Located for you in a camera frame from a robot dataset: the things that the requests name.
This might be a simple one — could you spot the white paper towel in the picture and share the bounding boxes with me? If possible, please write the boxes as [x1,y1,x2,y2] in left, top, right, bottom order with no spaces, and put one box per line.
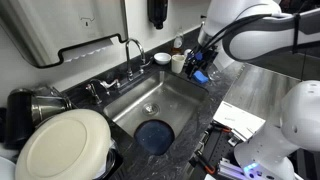
[61,37,115,64]

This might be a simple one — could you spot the black cylindrical container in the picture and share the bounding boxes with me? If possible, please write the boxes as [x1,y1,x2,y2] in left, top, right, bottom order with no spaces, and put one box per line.
[3,87,35,149]

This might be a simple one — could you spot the stainless steel sink basin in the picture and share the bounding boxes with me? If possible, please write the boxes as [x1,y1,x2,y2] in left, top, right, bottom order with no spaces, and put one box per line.
[102,70,210,157]

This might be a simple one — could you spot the black perforated mounting board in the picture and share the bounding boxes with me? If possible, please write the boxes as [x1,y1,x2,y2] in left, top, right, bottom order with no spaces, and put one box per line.
[198,125,236,169]

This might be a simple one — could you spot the round metal sink drain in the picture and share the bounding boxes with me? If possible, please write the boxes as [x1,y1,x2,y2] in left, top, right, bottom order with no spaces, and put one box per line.
[142,102,161,117]

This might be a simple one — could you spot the black wall soap dispenser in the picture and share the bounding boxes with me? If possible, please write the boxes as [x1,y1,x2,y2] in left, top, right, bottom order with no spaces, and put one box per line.
[147,0,169,30]

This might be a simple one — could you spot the black cable bundle on arm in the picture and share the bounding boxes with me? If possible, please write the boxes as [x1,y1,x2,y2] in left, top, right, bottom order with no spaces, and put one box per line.
[198,13,273,54]

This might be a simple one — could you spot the large cream plate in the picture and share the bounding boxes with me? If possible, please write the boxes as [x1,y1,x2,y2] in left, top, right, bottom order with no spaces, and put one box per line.
[14,108,112,180]

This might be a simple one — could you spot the aluminium extrusion rails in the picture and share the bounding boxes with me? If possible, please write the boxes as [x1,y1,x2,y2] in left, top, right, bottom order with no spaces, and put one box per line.
[217,158,249,180]

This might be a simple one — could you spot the white paper sheet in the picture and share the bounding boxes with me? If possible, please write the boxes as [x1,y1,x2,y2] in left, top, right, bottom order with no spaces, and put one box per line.
[212,100,267,140]

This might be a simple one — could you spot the small white bowl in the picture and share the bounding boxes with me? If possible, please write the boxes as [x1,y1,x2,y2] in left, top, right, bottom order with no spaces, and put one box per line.
[153,52,172,66]

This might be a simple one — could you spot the orange black clamp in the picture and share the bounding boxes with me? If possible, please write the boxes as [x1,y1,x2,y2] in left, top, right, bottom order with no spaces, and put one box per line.
[210,120,232,135]
[193,149,218,176]

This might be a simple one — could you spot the white plate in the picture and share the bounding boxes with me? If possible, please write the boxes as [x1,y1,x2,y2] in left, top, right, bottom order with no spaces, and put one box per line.
[0,155,17,180]

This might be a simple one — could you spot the chrome gooseneck faucet spout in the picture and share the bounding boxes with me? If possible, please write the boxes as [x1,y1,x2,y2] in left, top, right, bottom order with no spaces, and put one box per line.
[124,38,148,82]

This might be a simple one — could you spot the clear dish soap bottle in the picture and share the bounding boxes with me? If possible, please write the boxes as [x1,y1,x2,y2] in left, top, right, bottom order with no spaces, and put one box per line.
[171,27,185,56]

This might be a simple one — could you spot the chrome side sprayer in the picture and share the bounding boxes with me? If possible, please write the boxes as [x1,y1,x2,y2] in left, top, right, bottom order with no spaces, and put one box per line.
[85,82,103,106]

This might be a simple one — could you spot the chrome lever faucet handle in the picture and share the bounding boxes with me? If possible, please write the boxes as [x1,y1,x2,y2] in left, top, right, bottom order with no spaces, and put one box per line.
[139,57,155,75]
[98,78,122,96]

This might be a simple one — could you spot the steel paper towel dispenser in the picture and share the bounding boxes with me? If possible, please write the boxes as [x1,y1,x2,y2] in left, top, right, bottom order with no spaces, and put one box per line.
[0,0,130,70]

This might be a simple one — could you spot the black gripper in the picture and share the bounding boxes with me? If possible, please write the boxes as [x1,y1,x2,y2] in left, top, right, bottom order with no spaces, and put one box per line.
[184,44,220,80]

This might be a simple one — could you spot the cream ceramic cup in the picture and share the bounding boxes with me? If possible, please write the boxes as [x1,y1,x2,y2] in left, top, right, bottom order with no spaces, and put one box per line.
[171,54,186,75]

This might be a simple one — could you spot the clear drinking glass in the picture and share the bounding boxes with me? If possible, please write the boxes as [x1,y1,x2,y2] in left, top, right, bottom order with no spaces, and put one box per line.
[207,62,224,82]

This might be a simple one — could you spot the dark blue plate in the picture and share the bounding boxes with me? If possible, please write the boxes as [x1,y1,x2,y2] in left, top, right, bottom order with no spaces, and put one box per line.
[133,119,176,157]

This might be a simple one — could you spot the blue sponge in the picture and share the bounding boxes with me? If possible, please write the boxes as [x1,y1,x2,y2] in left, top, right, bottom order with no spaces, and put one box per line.
[192,69,210,85]

